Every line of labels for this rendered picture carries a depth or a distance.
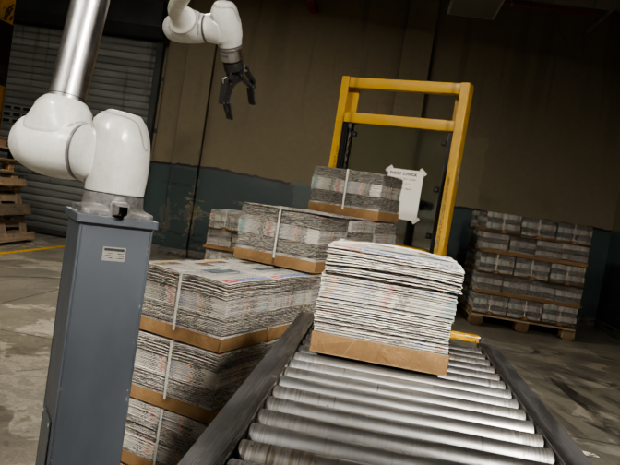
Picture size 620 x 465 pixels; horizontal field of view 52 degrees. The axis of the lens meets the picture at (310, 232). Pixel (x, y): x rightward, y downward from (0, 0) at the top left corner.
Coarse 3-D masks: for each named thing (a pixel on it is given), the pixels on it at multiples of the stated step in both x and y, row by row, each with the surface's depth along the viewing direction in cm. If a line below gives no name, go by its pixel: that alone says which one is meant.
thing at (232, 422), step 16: (304, 320) 170; (288, 336) 148; (304, 336) 153; (272, 352) 130; (288, 352) 132; (256, 368) 117; (272, 368) 119; (256, 384) 108; (272, 384) 109; (240, 400) 98; (256, 400) 99; (224, 416) 90; (240, 416) 91; (208, 432) 84; (224, 432) 85; (240, 432) 85; (192, 448) 78; (208, 448) 78; (224, 448) 79; (192, 464) 73; (208, 464) 74; (224, 464) 75
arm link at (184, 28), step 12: (180, 0) 206; (168, 12) 219; (180, 12) 217; (192, 12) 227; (168, 24) 231; (180, 24) 225; (192, 24) 226; (168, 36) 233; (180, 36) 230; (192, 36) 229
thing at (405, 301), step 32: (352, 256) 133; (384, 256) 133; (416, 256) 144; (320, 288) 134; (352, 288) 133; (384, 288) 132; (416, 288) 131; (448, 288) 130; (320, 320) 134; (352, 320) 133; (384, 320) 132; (416, 320) 131; (448, 320) 130
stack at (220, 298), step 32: (160, 288) 210; (192, 288) 204; (224, 288) 198; (256, 288) 212; (288, 288) 233; (160, 320) 210; (192, 320) 204; (224, 320) 199; (256, 320) 216; (288, 320) 236; (160, 352) 209; (192, 352) 204; (224, 352) 203; (256, 352) 219; (160, 384) 209; (192, 384) 203; (224, 384) 204; (128, 416) 215; (160, 416) 209; (128, 448) 215; (160, 448) 209
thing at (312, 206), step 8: (312, 208) 315; (320, 208) 313; (328, 208) 311; (336, 208) 310; (344, 208) 308; (352, 208) 306; (352, 216) 306; (360, 216) 304; (368, 216) 302; (376, 216) 300; (384, 216) 307; (392, 216) 317
